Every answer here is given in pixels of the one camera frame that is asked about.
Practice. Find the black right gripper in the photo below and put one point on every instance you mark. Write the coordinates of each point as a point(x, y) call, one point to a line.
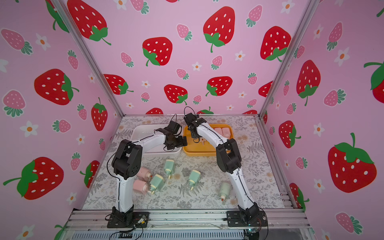
point(193, 134)

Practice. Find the yellow plastic storage box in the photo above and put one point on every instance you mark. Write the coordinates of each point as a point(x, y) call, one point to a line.
point(197, 149)

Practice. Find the green sharpener lower left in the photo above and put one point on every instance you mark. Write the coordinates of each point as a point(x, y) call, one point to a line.
point(156, 184)

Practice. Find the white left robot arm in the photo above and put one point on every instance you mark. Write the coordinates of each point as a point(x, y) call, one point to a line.
point(127, 160)

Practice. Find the green sharpener upper middle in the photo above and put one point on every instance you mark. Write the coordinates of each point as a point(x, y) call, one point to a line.
point(169, 168)

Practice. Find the floral patterned table mat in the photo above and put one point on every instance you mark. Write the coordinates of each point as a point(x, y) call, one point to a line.
point(176, 194)

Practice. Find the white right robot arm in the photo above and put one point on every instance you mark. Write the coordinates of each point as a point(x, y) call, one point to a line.
point(229, 161)

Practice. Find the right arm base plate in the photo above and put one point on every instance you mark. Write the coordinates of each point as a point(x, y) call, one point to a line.
point(246, 218)

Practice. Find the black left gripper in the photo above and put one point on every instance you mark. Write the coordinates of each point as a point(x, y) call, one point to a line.
point(181, 143)

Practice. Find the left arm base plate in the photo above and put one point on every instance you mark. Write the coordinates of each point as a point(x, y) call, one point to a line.
point(129, 219)

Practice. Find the green sharpener centre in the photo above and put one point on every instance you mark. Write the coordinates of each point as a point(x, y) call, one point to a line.
point(194, 178)

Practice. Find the aluminium front rail frame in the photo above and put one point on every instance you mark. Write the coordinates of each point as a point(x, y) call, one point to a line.
point(275, 224)

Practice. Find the white plastic storage box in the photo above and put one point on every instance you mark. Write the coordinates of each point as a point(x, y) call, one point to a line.
point(152, 141)

